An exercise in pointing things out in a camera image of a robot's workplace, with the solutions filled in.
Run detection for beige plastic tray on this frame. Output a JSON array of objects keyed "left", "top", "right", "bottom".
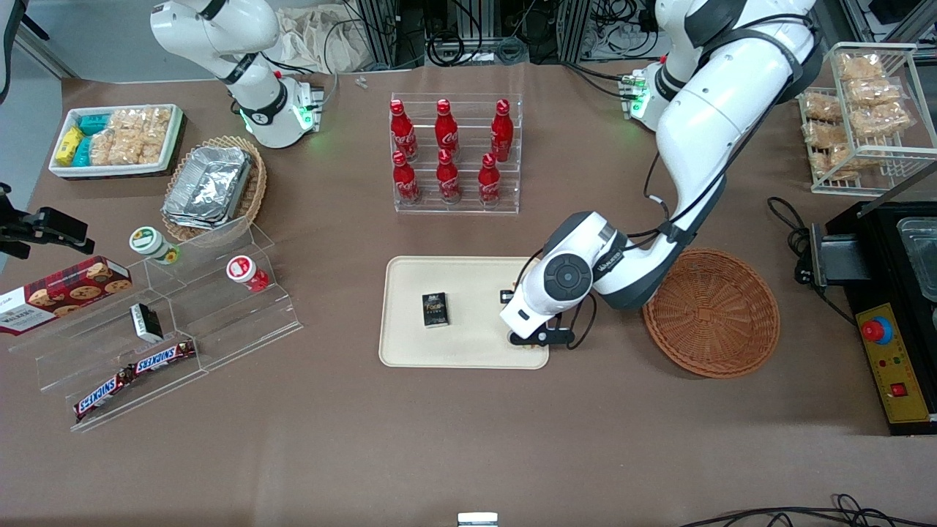
[{"left": 378, "top": 255, "right": 550, "bottom": 370}]

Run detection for white rectangular snack tray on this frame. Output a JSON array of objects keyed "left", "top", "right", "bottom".
[{"left": 48, "top": 104, "right": 184, "bottom": 180}]

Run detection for round brown wicker basket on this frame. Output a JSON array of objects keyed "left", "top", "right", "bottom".
[{"left": 642, "top": 248, "right": 781, "bottom": 379}]

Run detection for oval light wicker basket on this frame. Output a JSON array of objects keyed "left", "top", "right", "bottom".
[{"left": 160, "top": 135, "right": 269, "bottom": 244}]

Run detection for red tartan cookie box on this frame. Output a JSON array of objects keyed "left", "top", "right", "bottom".
[{"left": 0, "top": 255, "right": 134, "bottom": 337}]

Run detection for small black card box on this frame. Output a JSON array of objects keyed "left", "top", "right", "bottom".
[{"left": 421, "top": 292, "right": 450, "bottom": 329}]

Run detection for yellow snack packet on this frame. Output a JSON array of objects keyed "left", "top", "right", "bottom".
[{"left": 55, "top": 126, "right": 86, "bottom": 167}]

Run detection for green lid cup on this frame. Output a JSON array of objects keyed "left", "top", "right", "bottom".
[{"left": 129, "top": 226, "right": 182, "bottom": 266}]

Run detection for clear rice cracker bag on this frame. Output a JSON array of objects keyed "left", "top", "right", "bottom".
[
  {"left": 89, "top": 132, "right": 166, "bottom": 167},
  {"left": 108, "top": 107, "right": 173, "bottom": 140}
]

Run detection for red cola bottle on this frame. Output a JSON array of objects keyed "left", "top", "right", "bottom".
[
  {"left": 392, "top": 151, "right": 421, "bottom": 206},
  {"left": 490, "top": 99, "right": 515, "bottom": 164},
  {"left": 478, "top": 153, "right": 503, "bottom": 208},
  {"left": 436, "top": 149, "right": 463, "bottom": 205},
  {"left": 389, "top": 100, "right": 419, "bottom": 162},
  {"left": 435, "top": 99, "right": 460, "bottom": 162}
]

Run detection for clear acrylic bottle rack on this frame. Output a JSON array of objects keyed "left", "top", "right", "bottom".
[{"left": 389, "top": 92, "right": 523, "bottom": 215}]

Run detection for small black white box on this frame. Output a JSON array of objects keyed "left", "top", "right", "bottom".
[{"left": 129, "top": 303, "right": 165, "bottom": 345}]

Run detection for clear acrylic stepped shelf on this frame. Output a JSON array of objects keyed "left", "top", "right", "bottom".
[
  {"left": 141, "top": 216, "right": 304, "bottom": 371},
  {"left": 8, "top": 288, "right": 211, "bottom": 433}
]

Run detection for silver foil container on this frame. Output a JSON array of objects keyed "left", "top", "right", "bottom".
[{"left": 162, "top": 145, "right": 255, "bottom": 231}]

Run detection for snickers chocolate bar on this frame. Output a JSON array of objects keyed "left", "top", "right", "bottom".
[
  {"left": 133, "top": 340, "right": 198, "bottom": 376},
  {"left": 72, "top": 366, "right": 137, "bottom": 422}
]

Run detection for red lid cup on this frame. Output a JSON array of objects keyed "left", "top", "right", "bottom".
[{"left": 225, "top": 255, "right": 270, "bottom": 294}]

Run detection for black chair part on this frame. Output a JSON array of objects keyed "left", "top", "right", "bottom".
[{"left": 0, "top": 0, "right": 51, "bottom": 105}]

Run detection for white cloth bag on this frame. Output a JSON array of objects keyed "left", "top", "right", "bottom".
[{"left": 272, "top": 6, "right": 383, "bottom": 75}]

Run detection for clear bag of pastries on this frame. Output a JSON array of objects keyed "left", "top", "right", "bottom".
[
  {"left": 837, "top": 53, "right": 885, "bottom": 81},
  {"left": 845, "top": 77, "right": 903, "bottom": 108},
  {"left": 811, "top": 143, "right": 859, "bottom": 180},
  {"left": 802, "top": 93, "right": 844, "bottom": 122},
  {"left": 851, "top": 102, "right": 914, "bottom": 138},
  {"left": 802, "top": 120, "right": 850, "bottom": 148}
]

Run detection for black appliance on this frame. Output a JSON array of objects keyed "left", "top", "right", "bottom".
[{"left": 796, "top": 201, "right": 937, "bottom": 436}]

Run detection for yellow emergency stop box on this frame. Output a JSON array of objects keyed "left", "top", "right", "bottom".
[{"left": 856, "top": 302, "right": 933, "bottom": 426}]

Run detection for clear plastic container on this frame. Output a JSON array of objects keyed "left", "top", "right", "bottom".
[{"left": 896, "top": 216, "right": 937, "bottom": 303}]

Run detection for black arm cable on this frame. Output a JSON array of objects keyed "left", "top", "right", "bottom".
[{"left": 643, "top": 15, "right": 818, "bottom": 246}]

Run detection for black base cables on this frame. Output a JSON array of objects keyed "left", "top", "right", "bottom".
[{"left": 561, "top": 61, "right": 636, "bottom": 101}]

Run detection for black appliance cable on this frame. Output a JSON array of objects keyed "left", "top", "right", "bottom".
[{"left": 766, "top": 195, "right": 815, "bottom": 288}]

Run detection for aluminium frame post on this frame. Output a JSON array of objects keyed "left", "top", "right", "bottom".
[
  {"left": 357, "top": 0, "right": 427, "bottom": 71},
  {"left": 558, "top": 0, "right": 595, "bottom": 64}
]

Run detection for black floor cables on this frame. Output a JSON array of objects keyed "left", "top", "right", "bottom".
[{"left": 679, "top": 493, "right": 937, "bottom": 527}]

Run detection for white wire rack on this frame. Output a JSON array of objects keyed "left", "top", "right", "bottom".
[{"left": 797, "top": 42, "right": 937, "bottom": 197}]

